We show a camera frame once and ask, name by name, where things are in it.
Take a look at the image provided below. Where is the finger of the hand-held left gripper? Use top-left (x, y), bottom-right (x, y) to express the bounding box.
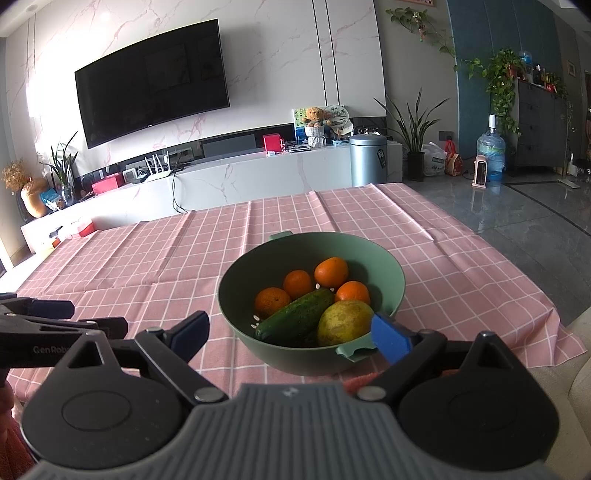
top-left (0, 293), bottom-right (76, 321)
top-left (39, 316), bottom-right (129, 340)

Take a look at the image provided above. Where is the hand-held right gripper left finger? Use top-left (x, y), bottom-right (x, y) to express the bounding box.
top-left (53, 311), bottom-right (229, 408)

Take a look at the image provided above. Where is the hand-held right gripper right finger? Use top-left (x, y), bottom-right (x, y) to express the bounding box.
top-left (355, 313), bottom-right (522, 409)

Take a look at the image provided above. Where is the orange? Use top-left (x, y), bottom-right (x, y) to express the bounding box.
top-left (314, 257), bottom-right (349, 289)
top-left (283, 270), bottom-right (314, 300)
top-left (335, 281), bottom-right (371, 306)
top-left (254, 287), bottom-right (291, 320)

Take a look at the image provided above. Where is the green colander bowl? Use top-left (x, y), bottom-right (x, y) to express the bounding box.
top-left (217, 231), bottom-right (406, 376)

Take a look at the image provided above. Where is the person's left forearm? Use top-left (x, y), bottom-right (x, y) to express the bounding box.
top-left (0, 369), bottom-right (36, 468)

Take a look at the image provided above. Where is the yellow-green pear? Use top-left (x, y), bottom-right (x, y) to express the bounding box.
top-left (317, 300), bottom-right (376, 348)

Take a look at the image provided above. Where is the pink checked tablecloth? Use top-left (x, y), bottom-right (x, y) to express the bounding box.
top-left (9, 182), bottom-right (587, 402)

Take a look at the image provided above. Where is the green cucumber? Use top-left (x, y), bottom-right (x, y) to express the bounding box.
top-left (255, 288), bottom-right (335, 343)

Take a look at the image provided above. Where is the orange round vase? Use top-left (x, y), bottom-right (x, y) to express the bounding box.
top-left (21, 178), bottom-right (49, 219)

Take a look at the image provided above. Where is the green orchid plant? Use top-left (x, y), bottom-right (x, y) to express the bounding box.
top-left (39, 131), bottom-right (80, 206)

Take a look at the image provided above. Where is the white router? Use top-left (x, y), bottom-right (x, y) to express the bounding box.
top-left (144, 154), bottom-right (172, 182)

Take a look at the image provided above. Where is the white marble tv cabinet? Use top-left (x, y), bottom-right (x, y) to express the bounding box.
top-left (21, 138), bottom-right (404, 252)

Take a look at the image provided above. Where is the potted plant with long leaves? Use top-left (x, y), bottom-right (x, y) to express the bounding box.
top-left (374, 88), bottom-right (451, 183)

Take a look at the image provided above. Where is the silver trash bin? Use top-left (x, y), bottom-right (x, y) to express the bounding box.
top-left (349, 134), bottom-right (389, 188)

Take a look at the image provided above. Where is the white plastic bag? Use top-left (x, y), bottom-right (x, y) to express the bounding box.
top-left (422, 142), bottom-right (448, 177)

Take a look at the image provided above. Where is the beige sofa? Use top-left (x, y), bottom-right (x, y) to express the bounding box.
top-left (531, 318), bottom-right (591, 480)

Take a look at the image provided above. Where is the red bag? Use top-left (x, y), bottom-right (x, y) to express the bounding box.
top-left (444, 141), bottom-right (464, 177)

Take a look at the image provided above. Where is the pink space heater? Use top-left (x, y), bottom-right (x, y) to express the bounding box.
top-left (472, 154), bottom-right (490, 188)

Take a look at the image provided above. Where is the blue water bottle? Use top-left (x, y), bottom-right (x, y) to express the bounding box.
top-left (476, 114), bottom-right (505, 182)

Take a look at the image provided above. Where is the round paper fan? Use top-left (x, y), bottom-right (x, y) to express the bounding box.
top-left (323, 104), bottom-right (348, 128)

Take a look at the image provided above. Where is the brown teddy bear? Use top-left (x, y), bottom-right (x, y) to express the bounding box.
top-left (302, 107), bottom-right (331, 128)

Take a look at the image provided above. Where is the black television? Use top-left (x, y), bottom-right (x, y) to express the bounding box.
top-left (75, 19), bottom-right (230, 149)

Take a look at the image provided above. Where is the dark grey cabinet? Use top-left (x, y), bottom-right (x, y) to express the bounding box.
top-left (512, 79), bottom-right (571, 169)

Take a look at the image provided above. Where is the trailing green plant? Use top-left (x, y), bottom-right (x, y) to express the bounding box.
top-left (455, 48), bottom-right (525, 134)

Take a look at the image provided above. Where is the black cable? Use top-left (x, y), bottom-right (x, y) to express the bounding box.
top-left (171, 170), bottom-right (191, 214)

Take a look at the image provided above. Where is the hanging wall plant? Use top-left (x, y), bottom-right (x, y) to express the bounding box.
top-left (385, 7), bottom-right (462, 71)

